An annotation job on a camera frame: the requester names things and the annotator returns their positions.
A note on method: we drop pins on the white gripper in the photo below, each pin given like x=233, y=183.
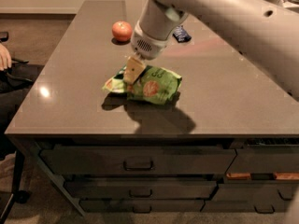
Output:
x=149, y=47

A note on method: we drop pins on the green rice chip bag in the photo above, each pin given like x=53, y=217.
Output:
x=155, y=85

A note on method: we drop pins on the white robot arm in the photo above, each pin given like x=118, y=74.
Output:
x=264, y=33

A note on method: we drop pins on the blue rxbar blueberry bar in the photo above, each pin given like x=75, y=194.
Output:
x=181, y=35

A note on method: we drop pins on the person's hand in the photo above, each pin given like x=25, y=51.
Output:
x=5, y=58

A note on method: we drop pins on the red apple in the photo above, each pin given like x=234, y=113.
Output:
x=122, y=31

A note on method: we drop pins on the top left drawer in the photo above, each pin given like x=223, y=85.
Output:
x=138, y=160

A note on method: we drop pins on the drawer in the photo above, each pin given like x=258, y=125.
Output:
x=265, y=160
x=141, y=206
x=256, y=193
x=243, y=207
x=138, y=160
x=141, y=188

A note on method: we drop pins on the black office chair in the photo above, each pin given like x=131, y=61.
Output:
x=15, y=83

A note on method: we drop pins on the middle left drawer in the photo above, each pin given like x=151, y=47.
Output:
x=141, y=188

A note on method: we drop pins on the bottom left drawer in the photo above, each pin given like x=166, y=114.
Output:
x=141, y=206

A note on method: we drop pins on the middle right drawer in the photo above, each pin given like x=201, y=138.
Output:
x=256, y=193

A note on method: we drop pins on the bottom right drawer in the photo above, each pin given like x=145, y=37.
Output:
x=243, y=207

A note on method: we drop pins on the top right drawer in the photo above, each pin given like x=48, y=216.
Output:
x=265, y=160

